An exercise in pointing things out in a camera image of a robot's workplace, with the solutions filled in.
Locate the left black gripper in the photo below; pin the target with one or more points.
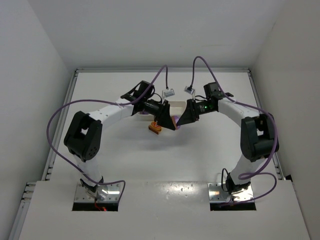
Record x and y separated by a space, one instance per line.
163 111

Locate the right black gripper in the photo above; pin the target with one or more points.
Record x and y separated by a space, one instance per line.
191 110

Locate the purple brown lego stack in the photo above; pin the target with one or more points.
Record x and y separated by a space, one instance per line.
175 120

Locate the yellow orange lego stack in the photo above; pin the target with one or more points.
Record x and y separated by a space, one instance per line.
155 128

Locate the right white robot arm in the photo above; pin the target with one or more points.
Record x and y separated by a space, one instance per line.
257 132

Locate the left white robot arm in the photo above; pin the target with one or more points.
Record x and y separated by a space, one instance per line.
83 137

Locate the white three-compartment tray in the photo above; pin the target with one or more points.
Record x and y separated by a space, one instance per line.
177 108

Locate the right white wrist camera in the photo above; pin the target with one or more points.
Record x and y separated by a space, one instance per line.
189 89

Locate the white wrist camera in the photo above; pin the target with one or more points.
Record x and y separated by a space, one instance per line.
189 89
168 93

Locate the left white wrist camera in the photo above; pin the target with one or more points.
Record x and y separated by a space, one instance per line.
168 93

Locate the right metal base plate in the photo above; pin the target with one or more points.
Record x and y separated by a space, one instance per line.
218 196

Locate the metal base plate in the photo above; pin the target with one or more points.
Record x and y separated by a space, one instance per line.
106 194
218 196

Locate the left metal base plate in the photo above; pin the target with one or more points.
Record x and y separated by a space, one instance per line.
106 194

